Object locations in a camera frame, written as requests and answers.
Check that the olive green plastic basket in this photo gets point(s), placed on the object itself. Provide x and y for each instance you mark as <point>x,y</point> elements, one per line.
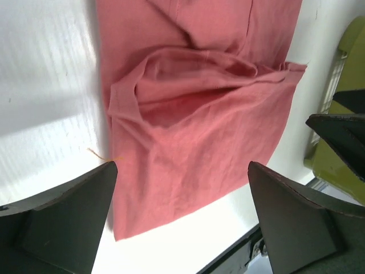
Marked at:
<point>338,156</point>

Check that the salmon pink polo shirt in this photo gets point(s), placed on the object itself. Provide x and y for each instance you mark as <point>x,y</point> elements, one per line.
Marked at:
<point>193,92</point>

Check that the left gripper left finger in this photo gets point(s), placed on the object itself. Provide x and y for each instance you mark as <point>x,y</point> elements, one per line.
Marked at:
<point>58,230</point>

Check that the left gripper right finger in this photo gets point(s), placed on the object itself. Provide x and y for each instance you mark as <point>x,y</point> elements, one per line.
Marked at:
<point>306,231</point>

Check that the orange loose thread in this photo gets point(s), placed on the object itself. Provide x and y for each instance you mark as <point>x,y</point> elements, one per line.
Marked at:
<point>105,159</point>

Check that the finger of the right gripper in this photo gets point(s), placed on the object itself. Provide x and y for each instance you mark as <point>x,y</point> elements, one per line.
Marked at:
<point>345,135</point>
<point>353,100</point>

